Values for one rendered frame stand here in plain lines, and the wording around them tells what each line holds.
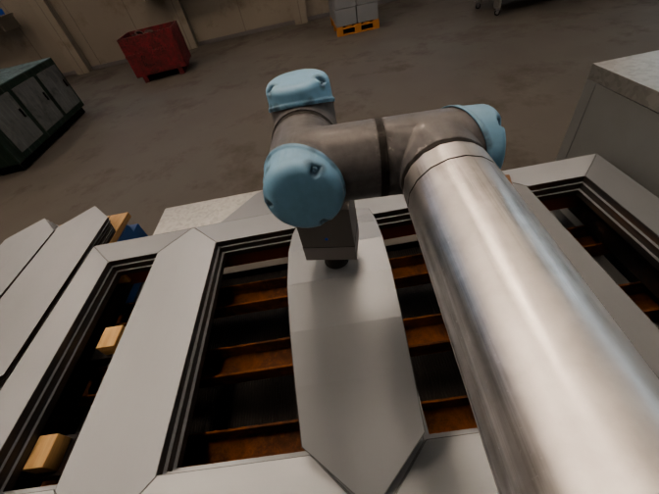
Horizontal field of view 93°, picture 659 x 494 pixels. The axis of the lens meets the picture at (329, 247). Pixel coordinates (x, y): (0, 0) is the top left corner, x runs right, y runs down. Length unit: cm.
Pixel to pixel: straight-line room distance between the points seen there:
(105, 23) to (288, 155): 977
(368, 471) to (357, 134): 45
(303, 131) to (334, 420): 40
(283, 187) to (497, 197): 16
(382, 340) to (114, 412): 55
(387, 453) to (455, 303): 38
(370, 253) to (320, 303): 13
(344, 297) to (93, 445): 54
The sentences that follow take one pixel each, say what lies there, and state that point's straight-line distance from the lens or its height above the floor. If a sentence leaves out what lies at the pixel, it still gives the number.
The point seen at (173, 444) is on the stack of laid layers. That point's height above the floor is 85.
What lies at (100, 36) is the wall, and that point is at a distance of 1014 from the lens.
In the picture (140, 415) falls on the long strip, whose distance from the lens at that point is 77.
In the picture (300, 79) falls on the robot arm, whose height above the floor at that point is 134.
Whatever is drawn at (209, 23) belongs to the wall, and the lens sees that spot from 934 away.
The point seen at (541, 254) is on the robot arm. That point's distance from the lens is 19.
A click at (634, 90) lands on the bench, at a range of 118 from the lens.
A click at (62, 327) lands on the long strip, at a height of 87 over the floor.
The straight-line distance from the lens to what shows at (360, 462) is 54.
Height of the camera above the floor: 145
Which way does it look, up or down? 45 degrees down
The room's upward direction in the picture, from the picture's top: 13 degrees counter-clockwise
